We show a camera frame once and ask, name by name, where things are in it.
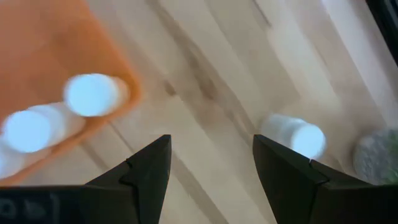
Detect black aluminium table frame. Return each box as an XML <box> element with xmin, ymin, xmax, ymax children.
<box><xmin>364</xmin><ymin>0</ymin><xmax>398</xmax><ymax>68</ymax></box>

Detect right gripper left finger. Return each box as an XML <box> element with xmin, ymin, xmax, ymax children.
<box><xmin>0</xmin><ymin>134</ymin><xmax>172</xmax><ymax>224</ymax></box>

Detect orange translucent plastic basket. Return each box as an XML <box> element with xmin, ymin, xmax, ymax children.
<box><xmin>0</xmin><ymin>0</ymin><xmax>143</xmax><ymax>187</ymax></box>

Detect white plastic pill bottle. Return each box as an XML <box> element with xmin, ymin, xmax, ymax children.
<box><xmin>63</xmin><ymin>72</ymin><xmax>131</xmax><ymax>118</ymax></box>
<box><xmin>260</xmin><ymin>113</ymin><xmax>328</xmax><ymax>160</ymax></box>
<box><xmin>0</xmin><ymin>139</ymin><xmax>53</xmax><ymax>180</ymax></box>
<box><xmin>1</xmin><ymin>101</ymin><xmax>87</xmax><ymax>154</ymax></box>

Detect green potted artificial plant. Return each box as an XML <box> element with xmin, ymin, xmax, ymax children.
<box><xmin>352</xmin><ymin>126</ymin><xmax>398</xmax><ymax>187</ymax></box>

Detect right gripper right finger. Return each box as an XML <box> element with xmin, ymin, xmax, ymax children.
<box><xmin>252</xmin><ymin>134</ymin><xmax>398</xmax><ymax>224</ymax></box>

